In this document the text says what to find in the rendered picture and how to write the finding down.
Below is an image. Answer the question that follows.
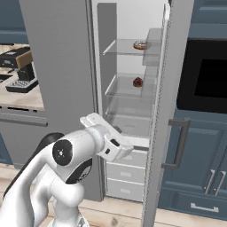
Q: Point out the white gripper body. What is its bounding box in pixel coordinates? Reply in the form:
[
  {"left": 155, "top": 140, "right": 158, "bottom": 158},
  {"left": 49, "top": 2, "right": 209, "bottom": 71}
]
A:
[{"left": 79, "top": 112, "right": 135, "bottom": 154}]

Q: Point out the glass fridge shelf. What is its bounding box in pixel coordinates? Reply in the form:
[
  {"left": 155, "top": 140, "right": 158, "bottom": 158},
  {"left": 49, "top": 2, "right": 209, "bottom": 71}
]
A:
[
  {"left": 105, "top": 97, "right": 155, "bottom": 120},
  {"left": 102, "top": 38, "right": 162, "bottom": 57},
  {"left": 104, "top": 74, "right": 158, "bottom": 98}
]

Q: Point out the white fridge drawer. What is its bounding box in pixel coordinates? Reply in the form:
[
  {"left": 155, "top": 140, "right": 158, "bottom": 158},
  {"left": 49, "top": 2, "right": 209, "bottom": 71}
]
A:
[
  {"left": 118, "top": 146, "right": 148, "bottom": 170},
  {"left": 106, "top": 160, "right": 146, "bottom": 185},
  {"left": 106, "top": 177, "right": 145, "bottom": 203}
]

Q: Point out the dark red cake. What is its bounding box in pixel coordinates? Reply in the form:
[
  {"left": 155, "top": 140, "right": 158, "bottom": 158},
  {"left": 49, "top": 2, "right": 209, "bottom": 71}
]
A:
[{"left": 132, "top": 76, "right": 145, "bottom": 88}]

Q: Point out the closed grey fridge door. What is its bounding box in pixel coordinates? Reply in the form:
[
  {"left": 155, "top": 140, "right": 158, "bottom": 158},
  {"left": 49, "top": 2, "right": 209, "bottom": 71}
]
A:
[{"left": 19, "top": 0, "right": 105, "bottom": 203}]

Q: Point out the brown glazed donut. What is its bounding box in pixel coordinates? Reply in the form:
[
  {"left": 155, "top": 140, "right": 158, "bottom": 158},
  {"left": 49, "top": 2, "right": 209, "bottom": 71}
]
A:
[{"left": 132, "top": 40, "right": 149, "bottom": 51}]

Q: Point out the open grey fridge door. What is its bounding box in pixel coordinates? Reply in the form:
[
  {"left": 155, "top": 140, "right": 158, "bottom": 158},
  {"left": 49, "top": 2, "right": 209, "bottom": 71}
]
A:
[{"left": 140, "top": 0, "right": 196, "bottom": 227}]

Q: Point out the grey fridge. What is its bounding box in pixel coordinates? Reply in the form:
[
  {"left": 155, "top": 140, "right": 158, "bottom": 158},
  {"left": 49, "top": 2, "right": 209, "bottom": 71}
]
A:
[{"left": 19, "top": 0, "right": 196, "bottom": 227}]

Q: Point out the grey dishwasher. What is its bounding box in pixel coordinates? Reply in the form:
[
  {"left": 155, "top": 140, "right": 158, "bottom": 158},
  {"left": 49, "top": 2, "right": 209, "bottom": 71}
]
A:
[{"left": 0, "top": 106, "right": 49, "bottom": 167}]

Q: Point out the black coffee machine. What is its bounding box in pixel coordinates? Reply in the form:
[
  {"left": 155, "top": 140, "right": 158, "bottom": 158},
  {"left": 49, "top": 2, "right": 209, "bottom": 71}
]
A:
[{"left": 4, "top": 50, "right": 40, "bottom": 94}]

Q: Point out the blue cupboard door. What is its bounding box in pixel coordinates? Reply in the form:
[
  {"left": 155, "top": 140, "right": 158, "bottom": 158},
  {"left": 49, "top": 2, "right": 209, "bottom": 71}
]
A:
[{"left": 160, "top": 108, "right": 227, "bottom": 196}]

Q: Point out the glass door bin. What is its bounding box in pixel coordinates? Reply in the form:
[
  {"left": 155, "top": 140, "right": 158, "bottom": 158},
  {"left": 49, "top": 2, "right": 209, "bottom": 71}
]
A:
[{"left": 142, "top": 27, "right": 163, "bottom": 67}]

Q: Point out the black built-in oven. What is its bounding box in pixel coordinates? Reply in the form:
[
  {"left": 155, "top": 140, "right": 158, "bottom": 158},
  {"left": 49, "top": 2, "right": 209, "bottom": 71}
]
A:
[{"left": 176, "top": 37, "right": 227, "bottom": 115}]

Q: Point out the blue drawer front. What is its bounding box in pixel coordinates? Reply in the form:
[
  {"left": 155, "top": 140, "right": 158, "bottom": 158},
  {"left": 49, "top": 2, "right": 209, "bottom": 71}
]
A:
[{"left": 157, "top": 187, "right": 227, "bottom": 222}]

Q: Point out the blue upper cupboard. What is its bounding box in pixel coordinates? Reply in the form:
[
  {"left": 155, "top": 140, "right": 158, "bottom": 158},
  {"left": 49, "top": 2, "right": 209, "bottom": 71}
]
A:
[{"left": 187, "top": 0, "right": 227, "bottom": 40}]

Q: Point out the dark grey bar handle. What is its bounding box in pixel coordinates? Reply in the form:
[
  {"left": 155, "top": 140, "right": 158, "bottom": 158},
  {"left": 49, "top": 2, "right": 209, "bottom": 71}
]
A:
[{"left": 161, "top": 117, "right": 192, "bottom": 170}]

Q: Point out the silver cupboard handle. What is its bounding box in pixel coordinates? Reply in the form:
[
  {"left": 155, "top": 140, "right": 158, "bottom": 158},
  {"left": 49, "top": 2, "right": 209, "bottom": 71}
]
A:
[
  {"left": 214, "top": 170, "right": 227, "bottom": 197},
  {"left": 203, "top": 169, "right": 215, "bottom": 195}
]

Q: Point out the silver drawer handle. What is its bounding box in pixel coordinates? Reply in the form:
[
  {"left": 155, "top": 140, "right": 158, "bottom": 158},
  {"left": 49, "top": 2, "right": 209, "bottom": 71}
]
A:
[{"left": 190, "top": 202, "right": 220, "bottom": 214}]

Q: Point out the blue wall cupboard run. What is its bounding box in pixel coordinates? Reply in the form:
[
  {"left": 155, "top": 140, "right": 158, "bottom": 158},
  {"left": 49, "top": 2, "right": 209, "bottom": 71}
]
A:
[{"left": 0, "top": 0, "right": 29, "bottom": 45}]

